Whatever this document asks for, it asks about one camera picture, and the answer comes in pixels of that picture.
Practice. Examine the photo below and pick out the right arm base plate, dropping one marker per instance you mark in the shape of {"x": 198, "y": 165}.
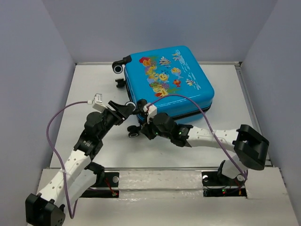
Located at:
{"x": 218, "y": 185}

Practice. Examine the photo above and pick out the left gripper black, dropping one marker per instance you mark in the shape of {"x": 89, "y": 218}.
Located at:
{"x": 122, "y": 112}

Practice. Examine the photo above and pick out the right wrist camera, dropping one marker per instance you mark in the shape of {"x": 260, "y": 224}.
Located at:
{"x": 150, "y": 110}

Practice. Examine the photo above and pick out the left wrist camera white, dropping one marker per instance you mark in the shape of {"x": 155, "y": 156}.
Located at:
{"x": 97, "y": 103}

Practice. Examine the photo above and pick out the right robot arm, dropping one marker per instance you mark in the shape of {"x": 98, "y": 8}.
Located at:
{"x": 245, "y": 148}

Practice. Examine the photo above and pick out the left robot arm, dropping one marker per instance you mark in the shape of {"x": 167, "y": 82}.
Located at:
{"x": 79, "y": 172}

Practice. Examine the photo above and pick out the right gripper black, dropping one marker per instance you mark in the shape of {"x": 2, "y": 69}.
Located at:
{"x": 146, "y": 130}

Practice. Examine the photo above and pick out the blue kids suitcase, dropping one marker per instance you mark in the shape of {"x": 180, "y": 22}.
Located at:
{"x": 170, "y": 77}

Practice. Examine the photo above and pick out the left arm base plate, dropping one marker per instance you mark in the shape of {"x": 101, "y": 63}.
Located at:
{"x": 108, "y": 187}

